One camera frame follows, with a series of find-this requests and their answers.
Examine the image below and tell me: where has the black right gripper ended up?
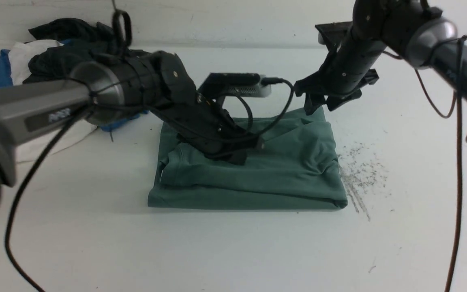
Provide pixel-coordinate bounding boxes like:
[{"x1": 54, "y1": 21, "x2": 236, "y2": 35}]
[{"x1": 293, "y1": 36, "x2": 380, "y2": 115}]

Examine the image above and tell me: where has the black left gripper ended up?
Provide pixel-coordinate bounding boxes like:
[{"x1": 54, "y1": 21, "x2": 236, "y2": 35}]
[{"x1": 152, "y1": 87, "x2": 264, "y2": 165}]

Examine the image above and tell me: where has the green long-sleeved shirt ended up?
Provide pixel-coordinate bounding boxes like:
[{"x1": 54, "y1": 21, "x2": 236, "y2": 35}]
[{"x1": 148, "y1": 108, "x2": 348, "y2": 210}]

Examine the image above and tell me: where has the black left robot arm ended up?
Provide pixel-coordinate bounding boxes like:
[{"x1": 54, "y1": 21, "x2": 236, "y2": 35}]
[{"x1": 0, "y1": 51, "x2": 263, "y2": 193}]

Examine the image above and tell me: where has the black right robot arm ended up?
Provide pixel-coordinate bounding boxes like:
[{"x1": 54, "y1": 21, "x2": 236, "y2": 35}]
[{"x1": 293, "y1": 0, "x2": 467, "y2": 141}]

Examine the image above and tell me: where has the dark grey shirt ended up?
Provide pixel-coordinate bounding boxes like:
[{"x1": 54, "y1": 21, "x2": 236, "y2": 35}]
[{"x1": 28, "y1": 18, "x2": 153, "y2": 84}]

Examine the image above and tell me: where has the white shirt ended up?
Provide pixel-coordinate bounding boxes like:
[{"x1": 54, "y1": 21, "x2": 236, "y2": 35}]
[{"x1": 8, "y1": 39, "x2": 97, "y2": 164}]

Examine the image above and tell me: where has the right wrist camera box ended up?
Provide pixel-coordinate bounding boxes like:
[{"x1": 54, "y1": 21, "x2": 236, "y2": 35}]
[{"x1": 315, "y1": 21, "x2": 352, "y2": 45}]

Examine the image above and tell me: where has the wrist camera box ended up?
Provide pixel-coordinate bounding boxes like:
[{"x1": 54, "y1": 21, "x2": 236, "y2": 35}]
[
  {"x1": 198, "y1": 73, "x2": 271, "y2": 99},
  {"x1": 315, "y1": 21, "x2": 352, "y2": 45}
]

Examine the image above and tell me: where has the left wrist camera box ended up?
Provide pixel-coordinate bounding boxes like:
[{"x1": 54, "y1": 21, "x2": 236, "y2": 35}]
[{"x1": 198, "y1": 73, "x2": 271, "y2": 99}]

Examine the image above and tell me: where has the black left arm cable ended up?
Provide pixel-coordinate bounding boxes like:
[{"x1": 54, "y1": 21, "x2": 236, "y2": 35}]
[{"x1": 4, "y1": 77, "x2": 295, "y2": 292}]

